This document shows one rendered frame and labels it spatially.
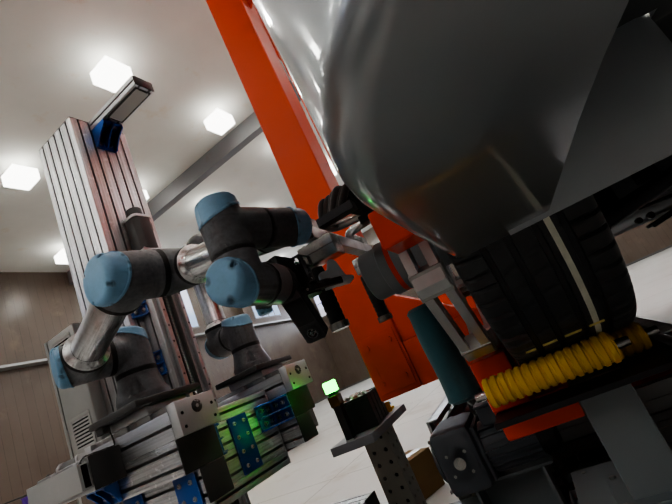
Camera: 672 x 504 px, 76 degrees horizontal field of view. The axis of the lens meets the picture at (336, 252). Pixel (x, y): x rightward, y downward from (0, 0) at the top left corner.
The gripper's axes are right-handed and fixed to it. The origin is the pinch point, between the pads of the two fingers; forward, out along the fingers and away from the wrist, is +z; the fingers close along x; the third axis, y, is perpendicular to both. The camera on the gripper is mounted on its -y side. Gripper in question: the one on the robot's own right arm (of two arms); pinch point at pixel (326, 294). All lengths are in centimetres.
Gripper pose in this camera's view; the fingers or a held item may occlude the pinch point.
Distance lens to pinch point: 95.5
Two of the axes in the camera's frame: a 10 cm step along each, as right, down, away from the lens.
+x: -8.3, 4.7, 3.1
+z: 4.0, 0.9, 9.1
